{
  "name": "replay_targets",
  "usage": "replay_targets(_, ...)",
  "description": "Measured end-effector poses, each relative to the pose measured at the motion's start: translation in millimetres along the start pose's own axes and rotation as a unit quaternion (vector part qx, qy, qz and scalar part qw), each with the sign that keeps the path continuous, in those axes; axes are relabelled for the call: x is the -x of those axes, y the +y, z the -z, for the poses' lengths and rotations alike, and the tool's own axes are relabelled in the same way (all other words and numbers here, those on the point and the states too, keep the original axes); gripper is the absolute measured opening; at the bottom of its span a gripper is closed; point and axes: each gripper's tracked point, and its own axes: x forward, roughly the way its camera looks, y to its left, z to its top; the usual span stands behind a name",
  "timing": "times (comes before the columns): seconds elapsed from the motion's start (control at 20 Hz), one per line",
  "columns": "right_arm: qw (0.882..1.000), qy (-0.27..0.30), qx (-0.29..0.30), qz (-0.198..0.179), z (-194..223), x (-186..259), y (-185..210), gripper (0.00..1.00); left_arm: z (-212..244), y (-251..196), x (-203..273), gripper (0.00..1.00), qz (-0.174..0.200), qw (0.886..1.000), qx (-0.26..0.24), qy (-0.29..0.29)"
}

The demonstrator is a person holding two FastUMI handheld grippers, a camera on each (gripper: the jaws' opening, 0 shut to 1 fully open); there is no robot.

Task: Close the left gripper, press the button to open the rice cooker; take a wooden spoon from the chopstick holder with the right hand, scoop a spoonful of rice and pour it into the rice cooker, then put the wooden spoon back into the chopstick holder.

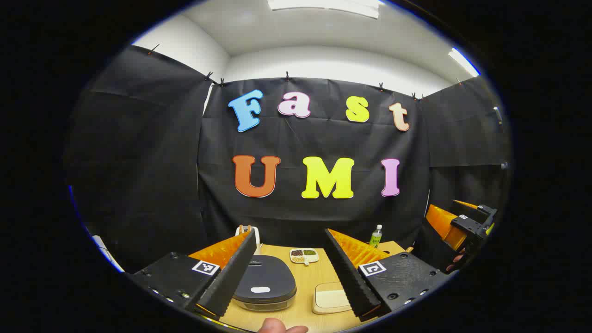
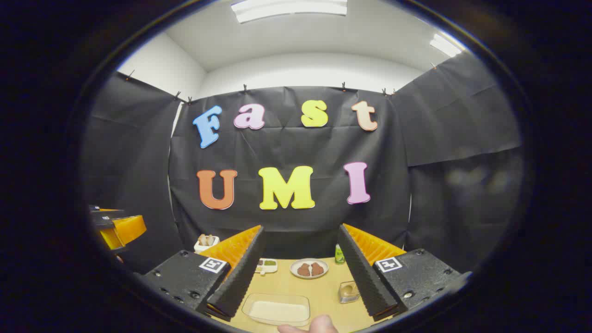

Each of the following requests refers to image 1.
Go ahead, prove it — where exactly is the dark grey rice cooker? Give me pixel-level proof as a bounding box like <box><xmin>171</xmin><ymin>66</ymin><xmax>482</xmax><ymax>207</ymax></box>
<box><xmin>231</xmin><ymin>254</ymin><xmax>297</xmax><ymax>311</ymax></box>

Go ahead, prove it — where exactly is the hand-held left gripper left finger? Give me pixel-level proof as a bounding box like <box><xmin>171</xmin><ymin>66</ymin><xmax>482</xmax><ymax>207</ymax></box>
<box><xmin>127</xmin><ymin>230</ymin><xmax>258</xmax><ymax>321</ymax></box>

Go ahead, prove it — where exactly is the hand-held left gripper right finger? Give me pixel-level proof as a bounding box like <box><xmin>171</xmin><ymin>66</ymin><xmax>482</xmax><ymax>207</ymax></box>
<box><xmin>323</xmin><ymin>228</ymin><xmax>458</xmax><ymax>322</ymax></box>

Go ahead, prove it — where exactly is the long ceiling light panel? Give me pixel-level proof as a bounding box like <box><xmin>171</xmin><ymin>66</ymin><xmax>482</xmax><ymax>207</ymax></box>
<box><xmin>267</xmin><ymin>0</ymin><xmax>381</xmax><ymax>19</ymax></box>

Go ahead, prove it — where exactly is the small ceiling light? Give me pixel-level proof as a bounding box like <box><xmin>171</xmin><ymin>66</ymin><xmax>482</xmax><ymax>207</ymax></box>
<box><xmin>448</xmin><ymin>48</ymin><xmax>481</xmax><ymax>78</ymax></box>

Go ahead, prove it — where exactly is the white divided grain plate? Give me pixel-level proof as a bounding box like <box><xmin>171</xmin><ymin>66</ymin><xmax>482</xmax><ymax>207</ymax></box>
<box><xmin>290</xmin><ymin>248</ymin><xmax>320</xmax><ymax>265</ymax></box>

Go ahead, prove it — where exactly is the clear rice container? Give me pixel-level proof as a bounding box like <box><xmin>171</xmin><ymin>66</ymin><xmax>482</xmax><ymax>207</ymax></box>
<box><xmin>311</xmin><ymin>282</ymin><xmax>353</xmax><ymax>315</ymax></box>

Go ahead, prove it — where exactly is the white toaster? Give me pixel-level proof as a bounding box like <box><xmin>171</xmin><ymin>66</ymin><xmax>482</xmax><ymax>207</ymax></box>
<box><xmin>235</xmin><ymin>225</ymin><xmax>261</xmax><ymax>255</ymax></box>

